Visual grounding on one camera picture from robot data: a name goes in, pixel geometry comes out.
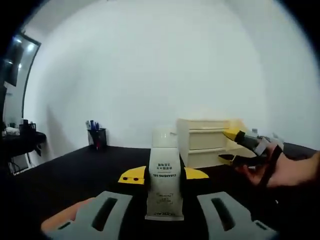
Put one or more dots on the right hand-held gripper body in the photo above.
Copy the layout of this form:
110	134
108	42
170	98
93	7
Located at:
262	148

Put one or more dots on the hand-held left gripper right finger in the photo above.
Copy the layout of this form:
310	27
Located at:
245	230

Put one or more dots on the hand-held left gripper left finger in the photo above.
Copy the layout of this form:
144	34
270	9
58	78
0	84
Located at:
80	230

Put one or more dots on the cream drawer organizer box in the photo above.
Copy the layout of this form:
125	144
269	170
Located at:
202	158

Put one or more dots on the white cosmetic tube bottle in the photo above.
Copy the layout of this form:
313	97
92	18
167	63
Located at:
163	155

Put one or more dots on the person's left hand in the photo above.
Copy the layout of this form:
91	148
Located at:
62	216

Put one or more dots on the black mesh pen holder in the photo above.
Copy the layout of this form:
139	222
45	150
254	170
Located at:
100	140

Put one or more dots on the black side desk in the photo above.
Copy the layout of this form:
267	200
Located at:
25	140

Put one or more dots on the dark framed glass panel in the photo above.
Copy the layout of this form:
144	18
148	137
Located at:
17	62

